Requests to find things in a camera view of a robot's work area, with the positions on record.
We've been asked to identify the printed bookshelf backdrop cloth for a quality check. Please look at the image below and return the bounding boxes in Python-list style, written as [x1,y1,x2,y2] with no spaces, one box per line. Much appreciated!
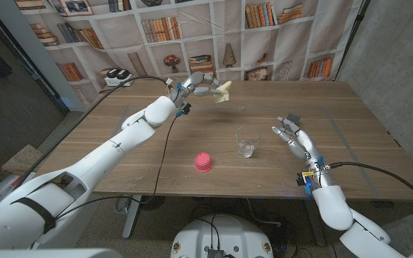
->
[12,0,364,105]

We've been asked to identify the pale yellow sponge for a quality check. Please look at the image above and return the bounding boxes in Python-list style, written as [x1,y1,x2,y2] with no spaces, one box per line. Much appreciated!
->
[213,80,233,104]

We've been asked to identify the white power strip black plugs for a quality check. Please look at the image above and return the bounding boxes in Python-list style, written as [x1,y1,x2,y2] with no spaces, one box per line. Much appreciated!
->
[104,67,135,87]

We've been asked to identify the pink upside-down cup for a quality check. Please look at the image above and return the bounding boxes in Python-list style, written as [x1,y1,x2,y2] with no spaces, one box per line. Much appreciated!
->
[194,152,214,173]

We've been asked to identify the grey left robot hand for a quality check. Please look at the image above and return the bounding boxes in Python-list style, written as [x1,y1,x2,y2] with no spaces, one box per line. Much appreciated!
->
[168,71,226,108]

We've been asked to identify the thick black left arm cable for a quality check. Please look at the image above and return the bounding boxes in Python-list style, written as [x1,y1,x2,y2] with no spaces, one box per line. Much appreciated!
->
[12,75,170,189]

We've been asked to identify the grey metal table leg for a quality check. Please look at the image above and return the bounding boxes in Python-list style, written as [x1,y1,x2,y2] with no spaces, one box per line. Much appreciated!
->
[303,199,327,247]
[121,195,143,239]

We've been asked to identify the speckled cork board piece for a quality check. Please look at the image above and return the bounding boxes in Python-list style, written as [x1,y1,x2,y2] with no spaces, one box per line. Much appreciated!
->
[1,144,48,176]

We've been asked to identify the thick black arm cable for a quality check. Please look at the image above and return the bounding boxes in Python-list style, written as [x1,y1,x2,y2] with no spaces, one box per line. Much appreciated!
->
[12,75,170,189]
[330,161,413,209]

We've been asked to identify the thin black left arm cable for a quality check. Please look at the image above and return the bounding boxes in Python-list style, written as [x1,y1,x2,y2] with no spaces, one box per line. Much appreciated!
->
[52,109,188,221]

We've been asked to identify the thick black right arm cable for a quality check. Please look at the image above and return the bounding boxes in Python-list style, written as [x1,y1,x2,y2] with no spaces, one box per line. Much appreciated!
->
[330,161,413,209]

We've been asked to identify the clear glass cup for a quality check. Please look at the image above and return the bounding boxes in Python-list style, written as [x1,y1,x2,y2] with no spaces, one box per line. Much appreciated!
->
[235,125,262,159]

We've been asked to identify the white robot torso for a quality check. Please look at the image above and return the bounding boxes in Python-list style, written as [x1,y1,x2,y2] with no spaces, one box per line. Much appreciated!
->
[170,214,275,258]

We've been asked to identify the black backdrop stand pole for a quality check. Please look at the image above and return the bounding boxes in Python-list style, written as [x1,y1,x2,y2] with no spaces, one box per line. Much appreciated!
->
[334,0,371,82]

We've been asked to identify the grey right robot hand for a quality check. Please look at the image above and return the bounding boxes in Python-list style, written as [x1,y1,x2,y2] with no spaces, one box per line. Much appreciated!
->
[272,116,324,166]

